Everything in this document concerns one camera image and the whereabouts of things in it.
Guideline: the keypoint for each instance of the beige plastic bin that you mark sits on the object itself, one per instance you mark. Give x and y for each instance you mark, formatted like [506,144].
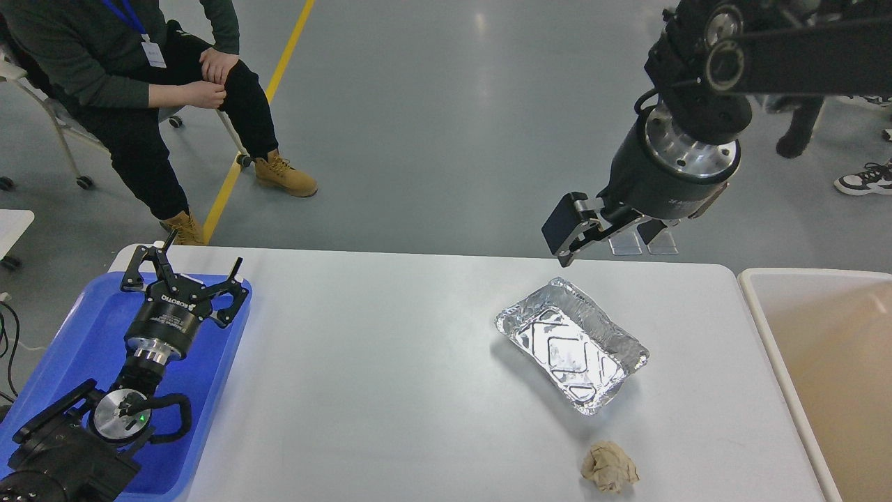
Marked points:
[828,338]

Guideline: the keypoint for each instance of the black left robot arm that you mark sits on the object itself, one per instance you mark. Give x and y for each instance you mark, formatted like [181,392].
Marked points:
[120,407]

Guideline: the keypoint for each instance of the aluminium foil tray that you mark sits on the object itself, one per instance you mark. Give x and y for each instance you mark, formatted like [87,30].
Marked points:
[581,350]

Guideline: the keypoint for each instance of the clear floor plate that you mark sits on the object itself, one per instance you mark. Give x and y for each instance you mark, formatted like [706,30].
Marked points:
[625,243]
[663,244]

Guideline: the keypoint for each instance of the person in dark clothes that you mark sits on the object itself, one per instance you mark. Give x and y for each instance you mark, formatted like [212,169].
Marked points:
[115,64]

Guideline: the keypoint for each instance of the grey office chair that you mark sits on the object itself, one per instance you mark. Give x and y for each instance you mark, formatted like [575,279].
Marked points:
[66,127]

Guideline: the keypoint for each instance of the small white side table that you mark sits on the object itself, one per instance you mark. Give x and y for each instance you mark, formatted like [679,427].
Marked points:
[14,223]

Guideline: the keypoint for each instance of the left clear floor plate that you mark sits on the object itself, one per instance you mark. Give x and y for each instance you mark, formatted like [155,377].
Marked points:
[625,243]

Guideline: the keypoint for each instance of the blue plastic tray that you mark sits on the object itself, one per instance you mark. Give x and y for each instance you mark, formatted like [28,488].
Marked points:
[90,345]

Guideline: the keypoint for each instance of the right clear floor plate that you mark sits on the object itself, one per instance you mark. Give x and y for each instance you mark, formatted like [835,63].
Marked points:
[663,244]

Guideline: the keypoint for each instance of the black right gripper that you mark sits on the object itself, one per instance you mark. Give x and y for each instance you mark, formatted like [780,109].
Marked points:
[659,172]

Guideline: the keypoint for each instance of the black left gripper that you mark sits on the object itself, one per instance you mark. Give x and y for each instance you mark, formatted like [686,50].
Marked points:
[169,319]

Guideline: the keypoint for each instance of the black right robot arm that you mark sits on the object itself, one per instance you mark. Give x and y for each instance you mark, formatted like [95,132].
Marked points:
[712,55]

